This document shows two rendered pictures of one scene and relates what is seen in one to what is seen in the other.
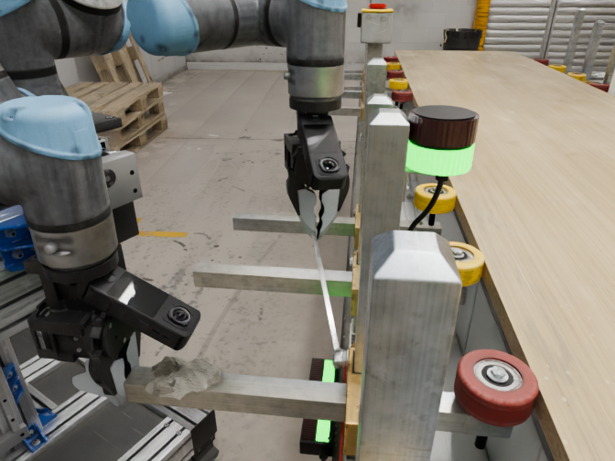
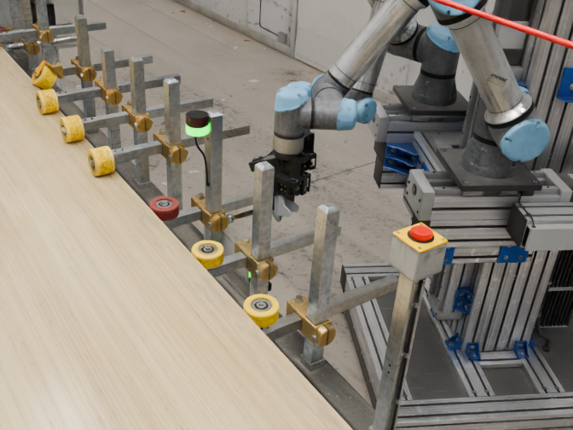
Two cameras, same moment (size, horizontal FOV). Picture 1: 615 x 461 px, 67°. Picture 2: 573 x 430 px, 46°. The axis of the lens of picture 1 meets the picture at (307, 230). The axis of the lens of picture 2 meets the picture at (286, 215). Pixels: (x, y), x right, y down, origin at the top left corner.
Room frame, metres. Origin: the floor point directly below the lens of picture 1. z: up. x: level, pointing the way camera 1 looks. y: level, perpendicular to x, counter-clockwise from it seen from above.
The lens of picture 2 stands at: (1.76, -1.02, 1.87)
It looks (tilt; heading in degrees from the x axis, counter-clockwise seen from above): 31 degrees down; 138
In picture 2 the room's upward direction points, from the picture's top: 4 degrees clockwise
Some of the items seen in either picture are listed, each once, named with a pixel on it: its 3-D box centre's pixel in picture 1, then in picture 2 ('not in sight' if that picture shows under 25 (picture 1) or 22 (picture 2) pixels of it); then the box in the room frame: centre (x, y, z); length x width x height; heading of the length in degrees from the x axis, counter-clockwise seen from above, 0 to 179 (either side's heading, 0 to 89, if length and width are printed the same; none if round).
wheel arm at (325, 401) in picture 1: (311, 401); (226, 206); (0.39, 0.00, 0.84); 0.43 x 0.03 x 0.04; 84
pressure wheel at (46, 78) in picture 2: not in sight; (43, 77); (-0.63, -0.10, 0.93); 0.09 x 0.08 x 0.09; 84
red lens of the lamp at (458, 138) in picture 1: (442, 125); (197, 119); (0.41, -0.12, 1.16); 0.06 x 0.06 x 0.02
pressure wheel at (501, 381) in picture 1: (489, 409); (164, 219); (0.36, -0.20, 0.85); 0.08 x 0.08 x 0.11
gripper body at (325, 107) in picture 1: (313, 138); (288, 172); (0.65, -0.01, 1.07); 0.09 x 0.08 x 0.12; 14
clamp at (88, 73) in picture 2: not in sight; (83, 69); (-0.60, 0.04, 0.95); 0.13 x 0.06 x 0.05; 174
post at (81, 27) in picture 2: not in sight; (86, 78); (-0.57, 0.04, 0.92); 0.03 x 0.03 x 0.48; 84
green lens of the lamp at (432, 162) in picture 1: (438, 153); (197, 127); (0.41, -0.12, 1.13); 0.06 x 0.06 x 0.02
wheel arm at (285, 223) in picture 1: (335, 227); (328, 308); (0.88, -0.06, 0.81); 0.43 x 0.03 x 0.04; 84
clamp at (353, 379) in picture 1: (370, 392); (208, 213); (0.40, -0.07, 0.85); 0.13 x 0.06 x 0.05; 174
